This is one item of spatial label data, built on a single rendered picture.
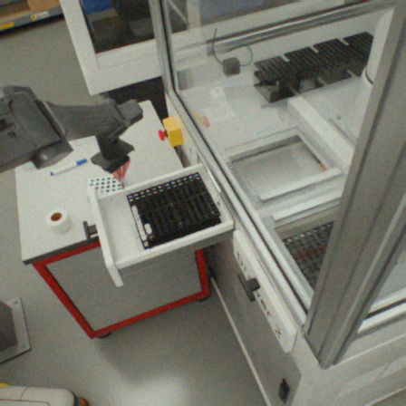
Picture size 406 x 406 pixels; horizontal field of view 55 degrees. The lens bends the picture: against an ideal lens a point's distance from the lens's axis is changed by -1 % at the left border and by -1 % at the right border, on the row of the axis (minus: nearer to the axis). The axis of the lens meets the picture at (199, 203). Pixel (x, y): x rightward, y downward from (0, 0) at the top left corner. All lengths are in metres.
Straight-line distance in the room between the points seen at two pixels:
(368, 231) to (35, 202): 1.17
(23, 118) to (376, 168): 0.42
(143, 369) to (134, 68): 1.28
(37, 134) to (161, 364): 1.43
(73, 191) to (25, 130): 0.89
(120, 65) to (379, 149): 1.42
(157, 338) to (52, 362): 0.48
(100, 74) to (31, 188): 0.55
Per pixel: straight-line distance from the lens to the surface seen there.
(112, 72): 1.73
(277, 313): 0.88
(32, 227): 1.38
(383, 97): 0.39
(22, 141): 0.53
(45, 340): 2.05
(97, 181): 1.37
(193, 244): 1.04
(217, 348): 1.83
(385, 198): 0.43
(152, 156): 1.45
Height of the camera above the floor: 1.72
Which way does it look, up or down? 49 degrees down
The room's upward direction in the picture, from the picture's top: 8 degrees counter-clockwise
